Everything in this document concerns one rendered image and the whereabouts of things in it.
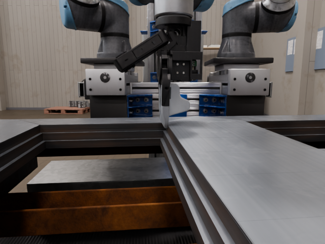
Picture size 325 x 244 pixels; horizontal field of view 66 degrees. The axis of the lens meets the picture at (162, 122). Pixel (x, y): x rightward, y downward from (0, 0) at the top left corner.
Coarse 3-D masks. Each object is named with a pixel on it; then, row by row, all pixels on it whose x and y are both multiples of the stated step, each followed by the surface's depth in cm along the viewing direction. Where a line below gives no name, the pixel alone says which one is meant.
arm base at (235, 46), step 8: (240, 32) 96; (248, 32) 97; (224, 40) 100; (232, 40) 97; (240, 40) 97; (248, 40) 98; (224, 48) 99; (232, 48) 97; (240, 48) 96; (248, 48) 97; (224, 56) 99; (232, 56) 97; (240, 56) 96; (248, 56) 97
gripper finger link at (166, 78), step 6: (162, 66) 47; (162, 72) 46; (162, 78) 46; (168, 78) 46; (162, 84) 46; (168, 84) 46; (162, 90) 47; (168, 90) 47; (162, 96) 47; (168, 96) 48; (162, 102) 48; (168, 102) 48
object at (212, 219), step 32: (64, 128) 53; (96, 128) 54; (128, 128) 54; (160, 128) 55; (288, 128) 58; (320, 128) 58; (0, 160) 36; (192, 192) 26; (192, 224) 23; (224, 224) 19
